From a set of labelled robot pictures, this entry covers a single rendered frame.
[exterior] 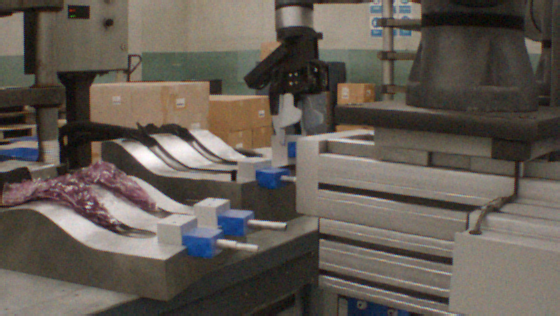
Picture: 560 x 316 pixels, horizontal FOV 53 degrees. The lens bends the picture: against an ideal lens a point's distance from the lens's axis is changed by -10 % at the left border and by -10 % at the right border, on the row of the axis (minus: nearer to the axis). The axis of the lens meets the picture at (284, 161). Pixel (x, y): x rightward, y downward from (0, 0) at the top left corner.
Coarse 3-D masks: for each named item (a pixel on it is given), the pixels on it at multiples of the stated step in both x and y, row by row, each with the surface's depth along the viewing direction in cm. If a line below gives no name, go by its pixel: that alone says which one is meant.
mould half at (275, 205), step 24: (120, 144) 116; (168, 144) 124; (216, 144) 132; (120, 168) 117; (144, 168) 113; (168, 168) 115; (216, 168) 116; (168, 192) 109; (192, 192) 106; (216, 192) 102; (240, 192) 99; (264, 192) 104; (288, 192) 110; (264, 216) 105; (288, 216) 111
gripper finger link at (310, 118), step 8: (304, 96) 115; (296, 104) 115; (304, 104) 116; (304, 112) 116; (312, 112) 115; (304, 120) 116; (312, 120) 115; (320, 120) 115; (296, 128) 117; (304, 128) 116; (304, 136) 117
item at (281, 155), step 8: (272, 136) 114; (288, 136) 112; (296, 136) 114; (272, 144) 114; (288, 144) 112; (296, 144) 111; (272, 152) 114; (280, 152) 113; (288, 152) 112; (296, 152) 111; (272, 160) 114; (280, 160) 113; (288, 160) 112; (296, 160) 114
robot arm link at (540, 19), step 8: (536, 0) 104; (544, 0) 99; (536, 8) 103; (544, 8) 100; (552, 8) 97; (536, 16) 104; (544, 16) 100; (536, 24) 106; (544, 24) 100; (544, 32) 100
